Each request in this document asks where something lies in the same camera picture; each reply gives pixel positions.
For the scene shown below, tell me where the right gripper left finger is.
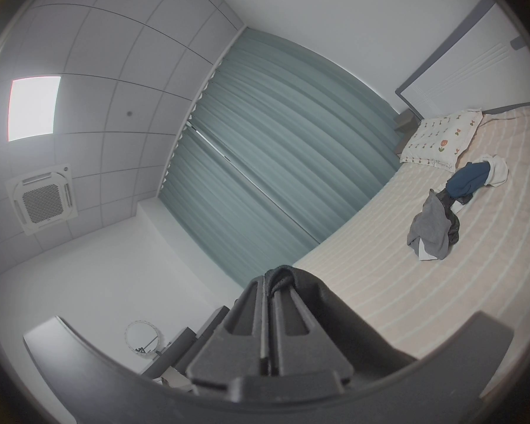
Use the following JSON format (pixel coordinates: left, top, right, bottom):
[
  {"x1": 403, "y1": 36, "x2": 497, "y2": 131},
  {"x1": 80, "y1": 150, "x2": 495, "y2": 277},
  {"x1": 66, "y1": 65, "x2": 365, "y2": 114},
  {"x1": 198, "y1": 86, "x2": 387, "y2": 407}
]
[{"x1": 187, "y1": 276, "x2": 271, "y2": 384}]

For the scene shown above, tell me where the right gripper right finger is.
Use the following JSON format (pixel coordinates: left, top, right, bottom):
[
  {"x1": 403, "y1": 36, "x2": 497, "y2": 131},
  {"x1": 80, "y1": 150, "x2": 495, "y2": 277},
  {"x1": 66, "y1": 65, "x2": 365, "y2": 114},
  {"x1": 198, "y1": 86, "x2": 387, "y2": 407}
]
[{"x1": 271, "y1": 286, "x2": 354, "y2": 383}]

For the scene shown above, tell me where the black T-shirt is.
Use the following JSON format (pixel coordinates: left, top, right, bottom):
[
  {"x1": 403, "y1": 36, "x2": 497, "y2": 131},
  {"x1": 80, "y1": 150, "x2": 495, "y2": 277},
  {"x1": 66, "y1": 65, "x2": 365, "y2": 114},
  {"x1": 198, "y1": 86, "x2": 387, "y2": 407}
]
[{"x1": 263, "y1": 266, "x2": 419, "y2": 381}]

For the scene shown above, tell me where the bed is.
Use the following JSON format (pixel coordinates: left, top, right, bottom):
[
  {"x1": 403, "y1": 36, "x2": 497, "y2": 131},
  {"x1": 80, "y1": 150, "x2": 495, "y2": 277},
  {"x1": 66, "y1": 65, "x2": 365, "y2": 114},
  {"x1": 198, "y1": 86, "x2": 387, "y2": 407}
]
[{"x1": 291, "y1": 0, "x2": 530, "y2": 410}]

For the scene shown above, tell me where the pile of clothes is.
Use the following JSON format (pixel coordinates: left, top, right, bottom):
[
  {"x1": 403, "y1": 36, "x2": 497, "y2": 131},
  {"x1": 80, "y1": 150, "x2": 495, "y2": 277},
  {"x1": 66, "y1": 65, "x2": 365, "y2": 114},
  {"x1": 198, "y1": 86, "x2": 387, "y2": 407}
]
[{"x1": 406, "y1": 155, "x2": 509, "y2": 261}]

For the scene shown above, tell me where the round white framed mirror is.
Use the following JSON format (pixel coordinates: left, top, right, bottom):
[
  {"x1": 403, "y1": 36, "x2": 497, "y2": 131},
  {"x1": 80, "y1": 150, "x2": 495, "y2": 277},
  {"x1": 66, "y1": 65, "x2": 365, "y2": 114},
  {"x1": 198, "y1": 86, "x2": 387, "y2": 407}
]
[{"x1": 125, "y1": 321, "x2": 162, "y2": 360}]

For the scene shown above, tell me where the blue-green curtain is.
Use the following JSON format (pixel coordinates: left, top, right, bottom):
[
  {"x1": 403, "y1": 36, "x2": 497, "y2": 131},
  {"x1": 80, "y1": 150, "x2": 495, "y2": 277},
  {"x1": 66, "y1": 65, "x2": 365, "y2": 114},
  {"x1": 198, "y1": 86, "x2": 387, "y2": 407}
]
[
  {"x1": 158, "y1": 124, "x2": 319, "y2": 289},
  {"x1": 189, "y1": 27, "x2": 403, "y2": 243}
]

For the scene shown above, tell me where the white air conditioner vent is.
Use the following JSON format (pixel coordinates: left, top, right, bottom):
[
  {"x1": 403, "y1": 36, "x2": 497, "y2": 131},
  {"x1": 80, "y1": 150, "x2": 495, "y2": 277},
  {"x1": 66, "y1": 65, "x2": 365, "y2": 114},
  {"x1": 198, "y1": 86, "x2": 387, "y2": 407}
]
[{"x1": 6, "y1": 163, "x2": 78, "y2": 236}]

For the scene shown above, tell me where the grey bedside table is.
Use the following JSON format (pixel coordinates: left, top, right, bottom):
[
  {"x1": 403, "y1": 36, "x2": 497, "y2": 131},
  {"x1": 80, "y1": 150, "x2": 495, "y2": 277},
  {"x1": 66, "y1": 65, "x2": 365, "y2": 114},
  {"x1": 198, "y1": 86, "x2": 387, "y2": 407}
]
[{"x1": 393, "y1": 109, "x2": 420, "y2": 158}]

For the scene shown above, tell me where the white printed pillow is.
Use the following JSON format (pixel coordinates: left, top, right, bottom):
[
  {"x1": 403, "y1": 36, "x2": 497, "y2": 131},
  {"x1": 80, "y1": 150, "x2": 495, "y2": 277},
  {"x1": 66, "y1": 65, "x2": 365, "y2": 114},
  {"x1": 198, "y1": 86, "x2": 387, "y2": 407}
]
[{"x1": 400, "y1": 109, "x2": 484, "y2": 171}]

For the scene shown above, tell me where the square light panel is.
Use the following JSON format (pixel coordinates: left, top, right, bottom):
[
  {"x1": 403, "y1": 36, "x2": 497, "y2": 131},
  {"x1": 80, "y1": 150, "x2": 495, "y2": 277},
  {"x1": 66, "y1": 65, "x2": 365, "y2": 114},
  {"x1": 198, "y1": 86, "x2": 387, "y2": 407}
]
[{"x1": 7, "y1": 75, "x2": 62, "y2": 141}]

